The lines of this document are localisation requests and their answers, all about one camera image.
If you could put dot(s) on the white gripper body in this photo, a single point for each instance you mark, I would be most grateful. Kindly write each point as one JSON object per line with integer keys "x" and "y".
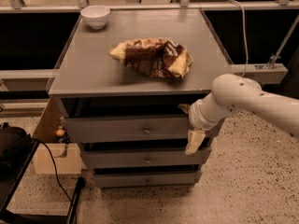
{"x": 194, "y": 116}

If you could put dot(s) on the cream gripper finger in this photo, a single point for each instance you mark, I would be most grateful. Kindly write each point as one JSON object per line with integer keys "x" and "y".
{"x": 195, "y": 140}
{"x": 185, "y": 108}

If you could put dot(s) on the grey top drawer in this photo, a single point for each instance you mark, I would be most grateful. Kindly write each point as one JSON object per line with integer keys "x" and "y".
{"x": 127, "y": 128}

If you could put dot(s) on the grey drawer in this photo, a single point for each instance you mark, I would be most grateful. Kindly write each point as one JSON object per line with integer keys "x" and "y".
{"x": 127, "y": 128}
{"x": 143, "y": 157}
{"x": 147, "y": 179}

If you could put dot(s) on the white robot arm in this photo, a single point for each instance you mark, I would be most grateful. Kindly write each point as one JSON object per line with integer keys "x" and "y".
{"x": 230, "y": 94}

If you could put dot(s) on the grey bottom drawer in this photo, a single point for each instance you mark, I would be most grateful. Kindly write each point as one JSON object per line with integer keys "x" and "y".
{"x": 147, "y": 179}

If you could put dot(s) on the grey drawer cabinet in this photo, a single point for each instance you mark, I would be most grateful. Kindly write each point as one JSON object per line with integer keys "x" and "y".
{"x": 133, "y": 105}

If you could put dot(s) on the grey middle drawer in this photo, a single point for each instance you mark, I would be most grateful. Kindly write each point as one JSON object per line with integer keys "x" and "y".
{"x": 143, "y": 157}

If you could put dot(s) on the crumpled brown chip bag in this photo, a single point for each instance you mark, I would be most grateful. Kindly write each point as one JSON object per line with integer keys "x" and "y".
{"x": 153, "y": 57}

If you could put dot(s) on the metal diagonal brace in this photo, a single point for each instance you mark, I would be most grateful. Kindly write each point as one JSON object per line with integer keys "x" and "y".
{"x": 273, "y": 58}

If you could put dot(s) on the cardboard box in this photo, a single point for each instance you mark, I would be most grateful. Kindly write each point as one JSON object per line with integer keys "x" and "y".
{"x": 61, "y": 158}

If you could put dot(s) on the white ceramic bowl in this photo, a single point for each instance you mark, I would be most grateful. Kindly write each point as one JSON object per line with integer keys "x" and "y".
{"x": 95, "y": 16}

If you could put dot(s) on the black bag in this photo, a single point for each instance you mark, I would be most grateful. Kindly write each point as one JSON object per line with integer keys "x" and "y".
{"x": 12, "y": 139}

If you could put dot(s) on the metal railing frame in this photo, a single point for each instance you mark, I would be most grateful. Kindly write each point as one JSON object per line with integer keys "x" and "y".
{"x": 222, "y": 38}

